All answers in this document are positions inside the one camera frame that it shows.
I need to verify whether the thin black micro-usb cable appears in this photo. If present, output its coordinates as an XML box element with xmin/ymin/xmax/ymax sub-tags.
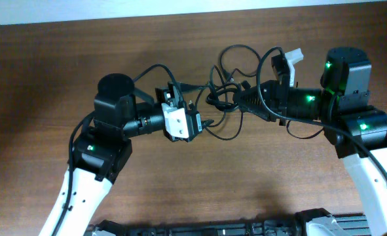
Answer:
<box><xmin>193</xmin><ymin>44</ymin><xmax>263</xmax><ymax>142</ymax></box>

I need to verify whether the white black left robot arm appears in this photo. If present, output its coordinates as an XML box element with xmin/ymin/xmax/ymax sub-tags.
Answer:
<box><xmin>40</xmin><ymin>73</ymin><xmax>202</xmax><ymax>235</ymax></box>

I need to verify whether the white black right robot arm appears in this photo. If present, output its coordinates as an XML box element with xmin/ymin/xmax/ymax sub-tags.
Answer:
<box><xmin>233</xmin><ymin>47</ymin><xmax>387</xmax><ymax>235</ymax></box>

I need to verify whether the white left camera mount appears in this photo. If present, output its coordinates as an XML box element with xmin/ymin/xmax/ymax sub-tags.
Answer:
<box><xmin>161</xmin><ymin>103</ymin><xmax>189</xmax><ymax>139</ymax></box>

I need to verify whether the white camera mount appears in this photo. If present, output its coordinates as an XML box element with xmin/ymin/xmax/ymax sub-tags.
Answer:
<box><xmin>285</xmin><ymin>48</ymin><xmax>304</xmax><ymax>87</ymax></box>
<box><xmin>161</xmin><ymin>103</ymin><xmax>189</xmax><ymax>139</ymax></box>

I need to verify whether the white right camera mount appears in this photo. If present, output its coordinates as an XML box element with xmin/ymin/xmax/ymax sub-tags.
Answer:
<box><xmin>285</xmin><ymin>48</ymin><xmax>304</xmax><ymax>87</ymax></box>

